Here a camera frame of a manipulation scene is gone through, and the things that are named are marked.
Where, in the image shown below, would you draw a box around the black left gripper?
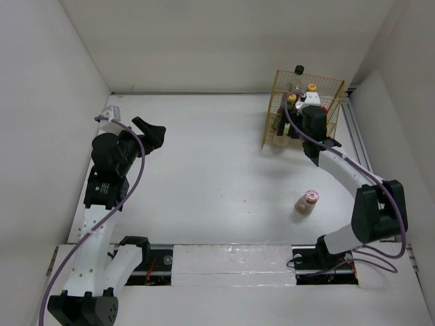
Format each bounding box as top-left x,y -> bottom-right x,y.
112,117 -> 164,175

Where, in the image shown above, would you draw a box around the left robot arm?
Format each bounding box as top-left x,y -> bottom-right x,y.
38,115 -> 167,325

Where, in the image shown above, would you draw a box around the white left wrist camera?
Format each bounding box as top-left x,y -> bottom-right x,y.
99,105 -> 122,134

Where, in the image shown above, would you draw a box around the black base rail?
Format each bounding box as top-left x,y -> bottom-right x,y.
126,244 -> 359,287

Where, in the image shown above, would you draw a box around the pink-lid spice jar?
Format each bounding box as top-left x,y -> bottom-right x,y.
295,190 -> 319,215

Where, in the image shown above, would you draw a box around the beige yellow-cap spice jar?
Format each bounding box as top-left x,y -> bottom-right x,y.
273,134 -> 289,148

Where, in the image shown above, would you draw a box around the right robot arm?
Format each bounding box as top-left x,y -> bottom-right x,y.
283,105 -> 408,274

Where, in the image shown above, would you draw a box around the sauce bottle yellow cap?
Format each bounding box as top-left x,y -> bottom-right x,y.
277,94 -> 298,116
307,83 -> 317,92

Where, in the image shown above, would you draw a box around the clear bottle black cap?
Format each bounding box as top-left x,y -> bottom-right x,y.
286,65 -> 305,96

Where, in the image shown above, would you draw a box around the yellow wire rack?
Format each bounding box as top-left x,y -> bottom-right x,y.
262,70 -> 345,150

